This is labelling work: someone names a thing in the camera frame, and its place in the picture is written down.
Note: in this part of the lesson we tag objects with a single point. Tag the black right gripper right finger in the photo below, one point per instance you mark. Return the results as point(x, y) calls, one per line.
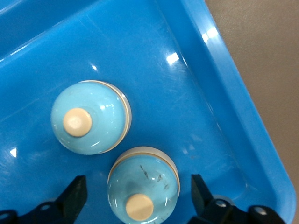
point(203, 200)

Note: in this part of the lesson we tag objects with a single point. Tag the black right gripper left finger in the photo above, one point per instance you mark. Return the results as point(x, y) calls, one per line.
point(67, 200)

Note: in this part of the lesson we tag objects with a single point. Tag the light blue bell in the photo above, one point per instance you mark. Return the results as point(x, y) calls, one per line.
point(105, 121)
point(140, 177)

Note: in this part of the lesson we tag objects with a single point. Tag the blue plastic tray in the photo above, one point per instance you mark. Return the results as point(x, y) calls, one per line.
point(163, 93)

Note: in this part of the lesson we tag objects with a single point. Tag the brown table cover mat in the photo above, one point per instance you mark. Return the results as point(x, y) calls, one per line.
point(268, 58)

